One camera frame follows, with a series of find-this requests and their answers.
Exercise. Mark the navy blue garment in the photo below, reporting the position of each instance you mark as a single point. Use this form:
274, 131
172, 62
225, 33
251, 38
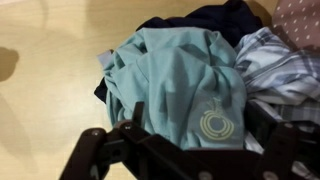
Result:
216, 16

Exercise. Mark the blue white plaid shirt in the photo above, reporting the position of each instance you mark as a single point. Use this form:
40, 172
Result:
276, 66

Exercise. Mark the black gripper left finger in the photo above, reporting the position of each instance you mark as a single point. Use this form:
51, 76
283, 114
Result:
100, 153

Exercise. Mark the polka dot laundry bag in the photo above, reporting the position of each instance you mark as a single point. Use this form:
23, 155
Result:
300, 20

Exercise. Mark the light wood coffee table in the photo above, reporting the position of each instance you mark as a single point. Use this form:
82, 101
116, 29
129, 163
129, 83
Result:
50, 83

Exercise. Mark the small white blue card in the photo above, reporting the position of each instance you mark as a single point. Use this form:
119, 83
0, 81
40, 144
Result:
105, 57

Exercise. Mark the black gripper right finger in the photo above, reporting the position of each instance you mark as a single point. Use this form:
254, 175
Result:
286, 153

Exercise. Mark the light teal grey shirt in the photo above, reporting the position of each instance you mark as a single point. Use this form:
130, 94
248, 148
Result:
173, 76

